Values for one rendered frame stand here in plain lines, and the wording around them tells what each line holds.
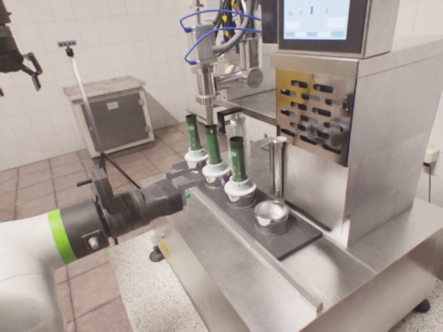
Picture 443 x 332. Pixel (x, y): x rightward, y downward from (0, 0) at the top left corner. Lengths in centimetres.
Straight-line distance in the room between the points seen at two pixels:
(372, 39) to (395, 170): 27
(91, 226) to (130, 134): 316
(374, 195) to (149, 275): 67
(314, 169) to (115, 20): 382
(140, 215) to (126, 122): 309
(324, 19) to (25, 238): 53
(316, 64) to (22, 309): 50
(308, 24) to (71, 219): 47
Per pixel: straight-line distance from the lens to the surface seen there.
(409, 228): 69
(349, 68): 44
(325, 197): 55
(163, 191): 56
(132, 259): 104
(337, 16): 46
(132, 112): 360
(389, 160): 59
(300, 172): 58
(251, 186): 67
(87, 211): 54
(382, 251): 62
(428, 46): 56
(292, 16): 51
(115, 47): 419
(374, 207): 61
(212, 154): 72
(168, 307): 88
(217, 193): 73
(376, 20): 44
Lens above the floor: 143
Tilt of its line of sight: 27 degrees down
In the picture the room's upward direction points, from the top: 6 degrees counter-clockwise
